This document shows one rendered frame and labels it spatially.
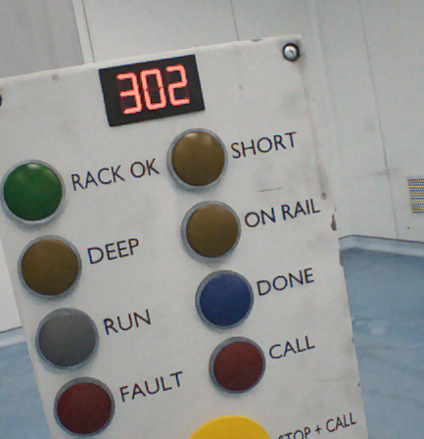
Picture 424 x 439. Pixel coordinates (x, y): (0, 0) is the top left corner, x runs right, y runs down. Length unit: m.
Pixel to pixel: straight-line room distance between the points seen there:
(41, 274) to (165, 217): 0.07
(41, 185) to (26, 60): 0.10
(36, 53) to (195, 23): 4.23
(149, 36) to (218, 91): 4.12
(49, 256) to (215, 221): 0.08
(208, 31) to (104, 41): 0.83
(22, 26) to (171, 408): 0.23
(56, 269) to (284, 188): 0.12
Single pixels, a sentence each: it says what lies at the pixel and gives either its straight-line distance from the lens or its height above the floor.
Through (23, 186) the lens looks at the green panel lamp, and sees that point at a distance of 0.27.
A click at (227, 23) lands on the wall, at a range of 4.67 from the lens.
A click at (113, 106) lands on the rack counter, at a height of 1.08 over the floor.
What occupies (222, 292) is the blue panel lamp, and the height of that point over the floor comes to 0.98.
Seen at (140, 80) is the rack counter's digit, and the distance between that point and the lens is 0.28.
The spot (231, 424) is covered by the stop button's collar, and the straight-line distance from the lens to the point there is 0.31.
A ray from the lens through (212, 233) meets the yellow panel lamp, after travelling 0.28.
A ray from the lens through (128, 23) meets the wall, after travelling 4.39.
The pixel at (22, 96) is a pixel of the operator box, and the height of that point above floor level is 1.09.
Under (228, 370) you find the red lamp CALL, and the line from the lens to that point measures 0.29.
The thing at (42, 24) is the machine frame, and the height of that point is 1.14.
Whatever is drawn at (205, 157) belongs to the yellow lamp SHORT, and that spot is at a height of 1.04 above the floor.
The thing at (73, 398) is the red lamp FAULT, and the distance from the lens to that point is 0.29.
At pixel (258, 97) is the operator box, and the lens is 0.29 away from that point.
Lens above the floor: 1.05
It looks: 7 degrees down
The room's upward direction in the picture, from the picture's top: 11 degrees counter-clockwise
